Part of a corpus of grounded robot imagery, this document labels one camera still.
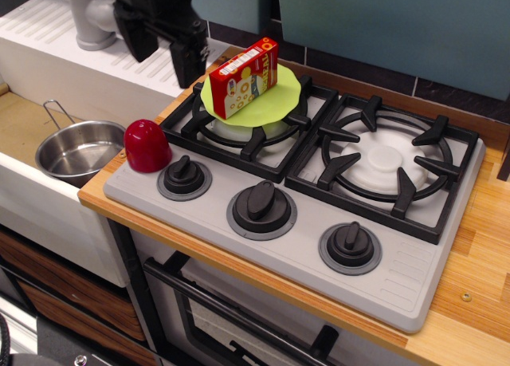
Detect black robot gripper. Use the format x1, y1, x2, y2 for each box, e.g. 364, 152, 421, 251
114, 0, 208, 89

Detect red cereal box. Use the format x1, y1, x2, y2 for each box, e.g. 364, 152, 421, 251
209, 37, 279, 120

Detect lime green plastic plate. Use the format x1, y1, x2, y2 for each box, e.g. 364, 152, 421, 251
200, 64, 301, 128

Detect white toy sink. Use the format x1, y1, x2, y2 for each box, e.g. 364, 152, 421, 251
0, 0, 231, 289

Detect stainless steel pot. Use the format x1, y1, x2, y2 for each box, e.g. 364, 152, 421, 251
35, 120, 125, 188

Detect grey toy faucet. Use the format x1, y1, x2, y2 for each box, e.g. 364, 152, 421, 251
69, 0, 118, 51

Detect black left stove knob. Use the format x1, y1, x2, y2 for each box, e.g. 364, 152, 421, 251
157, 155, 213, 202

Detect black stove knob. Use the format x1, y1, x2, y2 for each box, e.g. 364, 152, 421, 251
319, 222, 383, 276
226, 180, 297, 241
157, 155, 213, 202

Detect black left burner grate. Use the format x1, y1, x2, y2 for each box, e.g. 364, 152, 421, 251
161, 76, 339, 183

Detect black burner grate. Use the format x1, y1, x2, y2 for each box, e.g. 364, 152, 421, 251
161, 76, 339, 183
285, 94, 485, 244

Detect black middle stove knob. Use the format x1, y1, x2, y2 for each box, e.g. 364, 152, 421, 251
226, 180, 297, 241

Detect wooden drawer fronts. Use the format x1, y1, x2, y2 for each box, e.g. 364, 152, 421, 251
1, 226, 158, 365

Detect toy oven door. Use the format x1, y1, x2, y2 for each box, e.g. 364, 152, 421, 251
132, 232, 410, 365

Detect black right burner grate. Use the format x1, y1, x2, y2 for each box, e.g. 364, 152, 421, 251
285, 94, 485, 244

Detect black right stove knob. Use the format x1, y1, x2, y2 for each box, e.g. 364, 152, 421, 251
319, 222, 383, 276

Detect grey toy stove top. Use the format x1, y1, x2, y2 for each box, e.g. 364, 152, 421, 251
104, 129, 462, 333

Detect black oven door handle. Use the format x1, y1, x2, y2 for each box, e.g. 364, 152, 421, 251
143, 258, 339, 365

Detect black braided cable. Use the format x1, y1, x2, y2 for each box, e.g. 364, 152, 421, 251
0, 312, 10, 363

